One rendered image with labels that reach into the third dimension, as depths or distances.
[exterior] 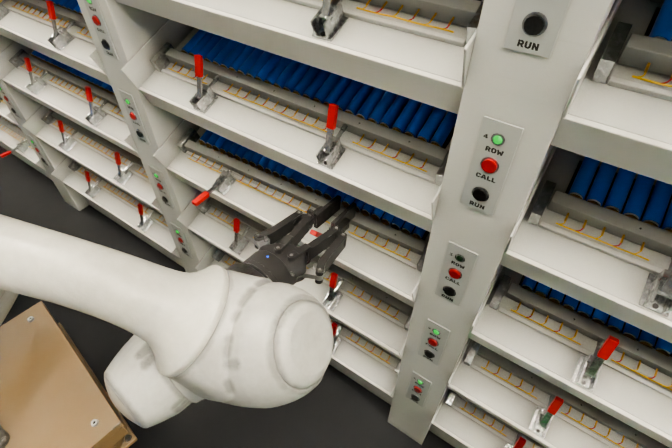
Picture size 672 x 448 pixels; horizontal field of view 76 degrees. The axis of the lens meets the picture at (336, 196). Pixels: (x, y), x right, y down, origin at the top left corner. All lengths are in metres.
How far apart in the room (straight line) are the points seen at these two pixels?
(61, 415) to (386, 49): 0.87
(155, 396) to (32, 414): 0.57
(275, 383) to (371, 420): 0.86
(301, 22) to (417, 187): 0.26
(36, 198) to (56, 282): 1.62
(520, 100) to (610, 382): 0.45
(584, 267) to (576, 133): 0.19
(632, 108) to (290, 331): 0.35
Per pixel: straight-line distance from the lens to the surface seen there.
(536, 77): 0.44
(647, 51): 0.49
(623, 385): 0.76
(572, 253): 0.59
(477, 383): 0.90
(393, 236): 0.75
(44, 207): 1.95
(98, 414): 1.01
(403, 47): 0.51
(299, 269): 0.63
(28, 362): 1.13
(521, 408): 0.90
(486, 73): 0.45
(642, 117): 0.47
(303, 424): 1.21
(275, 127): 0.71
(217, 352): 0.38
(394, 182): 0.61
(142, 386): 0.52
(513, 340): 0.73
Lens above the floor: 1.15
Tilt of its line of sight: 44 degrees down
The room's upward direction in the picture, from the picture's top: straight up
